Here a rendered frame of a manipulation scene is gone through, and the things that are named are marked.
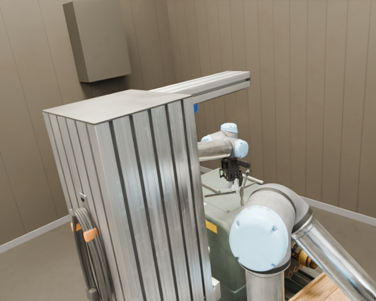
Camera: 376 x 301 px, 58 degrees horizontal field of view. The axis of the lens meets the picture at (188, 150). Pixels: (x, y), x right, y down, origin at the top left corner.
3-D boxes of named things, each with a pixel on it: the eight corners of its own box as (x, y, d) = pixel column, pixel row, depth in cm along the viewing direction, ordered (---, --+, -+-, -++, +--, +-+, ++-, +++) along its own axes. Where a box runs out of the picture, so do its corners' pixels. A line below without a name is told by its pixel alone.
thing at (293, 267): (286, 251, 174) (279, 273, 175) (280, 251, 171) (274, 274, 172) (305, 261, 166) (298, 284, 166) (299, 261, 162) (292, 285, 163)
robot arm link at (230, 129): (215, 125, 159) (228, 121, 164) (217, 147, 163) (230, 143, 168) (227, 128, 153) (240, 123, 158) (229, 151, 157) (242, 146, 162)
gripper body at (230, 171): (219, 178, 168) (217, 156, 164) (232, 173, 173) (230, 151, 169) (230, 183, 162) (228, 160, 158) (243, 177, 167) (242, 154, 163)
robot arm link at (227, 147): (153, 146, 112) (251, 135, 142) (136, 140, 121) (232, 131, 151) (151, 179, 115) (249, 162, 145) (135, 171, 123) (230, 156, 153)
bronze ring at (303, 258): (292, 249, 162) (310, 258, 155) (304, 240, 167) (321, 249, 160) (293, 265, 165) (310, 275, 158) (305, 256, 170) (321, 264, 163)
